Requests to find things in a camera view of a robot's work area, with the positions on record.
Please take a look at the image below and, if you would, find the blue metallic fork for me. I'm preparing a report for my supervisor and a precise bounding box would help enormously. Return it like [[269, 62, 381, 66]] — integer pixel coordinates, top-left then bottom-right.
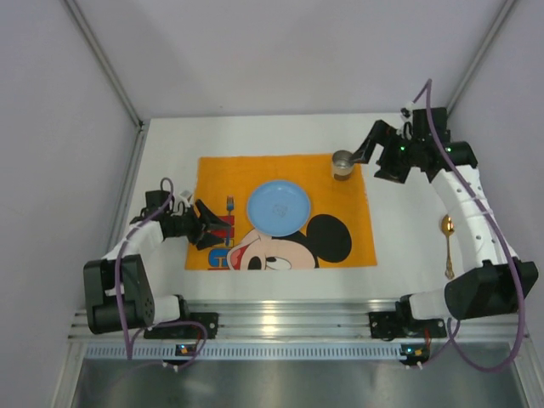
[[225, 195, 235, 247]]

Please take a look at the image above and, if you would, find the paper cup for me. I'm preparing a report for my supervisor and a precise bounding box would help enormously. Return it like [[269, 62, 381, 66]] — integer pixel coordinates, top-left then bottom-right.
[[331, 150, 354, 181]]

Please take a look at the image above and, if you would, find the blue plastic plate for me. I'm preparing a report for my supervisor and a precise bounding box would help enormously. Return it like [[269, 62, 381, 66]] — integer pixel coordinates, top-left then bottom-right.
[[246, 180, 311, 237]]

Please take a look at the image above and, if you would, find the orange cartoon mouse placemat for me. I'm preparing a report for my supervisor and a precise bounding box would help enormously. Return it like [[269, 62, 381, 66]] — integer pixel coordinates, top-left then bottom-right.
[[185, 154, 377, 271]]

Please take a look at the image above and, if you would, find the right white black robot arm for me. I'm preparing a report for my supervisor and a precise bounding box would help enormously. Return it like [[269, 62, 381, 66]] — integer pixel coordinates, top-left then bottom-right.
[[352, 107, 539, 325]]

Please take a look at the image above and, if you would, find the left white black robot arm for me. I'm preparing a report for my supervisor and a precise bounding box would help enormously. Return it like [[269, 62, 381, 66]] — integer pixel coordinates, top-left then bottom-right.
[[83, 190, 230, 335]]

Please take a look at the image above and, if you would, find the gold spoon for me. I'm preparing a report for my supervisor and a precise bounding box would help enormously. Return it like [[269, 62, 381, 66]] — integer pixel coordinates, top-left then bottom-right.
[[440, 214, 455, 281]]

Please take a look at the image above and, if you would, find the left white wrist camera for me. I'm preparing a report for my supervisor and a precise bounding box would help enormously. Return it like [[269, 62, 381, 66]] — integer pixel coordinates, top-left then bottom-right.
[[177, 190, 193, 208]]

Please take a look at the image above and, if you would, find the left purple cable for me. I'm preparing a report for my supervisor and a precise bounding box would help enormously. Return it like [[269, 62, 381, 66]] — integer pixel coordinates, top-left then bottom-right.
[[114, 177, 209, 371]]

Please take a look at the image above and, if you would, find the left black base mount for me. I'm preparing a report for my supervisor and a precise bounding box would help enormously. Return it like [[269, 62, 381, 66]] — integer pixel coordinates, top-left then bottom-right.
[[144, 312, 219, 340]]

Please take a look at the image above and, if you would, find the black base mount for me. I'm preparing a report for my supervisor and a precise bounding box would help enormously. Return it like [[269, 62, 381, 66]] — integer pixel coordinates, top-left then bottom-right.
[[144, 312, 219, 340], [368, 311, 447, 341]]

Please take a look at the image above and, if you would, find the aluminium rail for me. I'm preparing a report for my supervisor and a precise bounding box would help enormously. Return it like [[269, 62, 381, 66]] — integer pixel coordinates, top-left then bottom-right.
[[68, 299, 518, 342]]

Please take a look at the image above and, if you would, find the slotted cable duct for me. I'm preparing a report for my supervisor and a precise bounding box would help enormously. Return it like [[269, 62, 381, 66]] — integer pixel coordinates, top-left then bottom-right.
[[84, 343, 430, 361]]

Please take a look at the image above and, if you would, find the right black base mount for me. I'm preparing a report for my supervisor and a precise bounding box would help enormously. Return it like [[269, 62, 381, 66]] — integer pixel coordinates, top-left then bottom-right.
[[368, 311, 447, 341]]

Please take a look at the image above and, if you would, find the right aluminium frame post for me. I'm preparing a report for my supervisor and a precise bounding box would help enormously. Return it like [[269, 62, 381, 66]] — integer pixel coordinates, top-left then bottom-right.
[[446, 0, 519, 116]]

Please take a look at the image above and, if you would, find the aluminium frame post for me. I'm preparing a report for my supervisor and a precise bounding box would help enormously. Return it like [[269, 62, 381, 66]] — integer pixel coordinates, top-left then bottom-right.
[[446, 0, 519, 116], [60, 0, 144, 128]]

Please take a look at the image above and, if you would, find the left aluminium frame post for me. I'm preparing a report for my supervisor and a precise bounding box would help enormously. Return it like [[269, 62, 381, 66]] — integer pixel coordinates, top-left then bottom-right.
[[60, 0, 144, 128]]

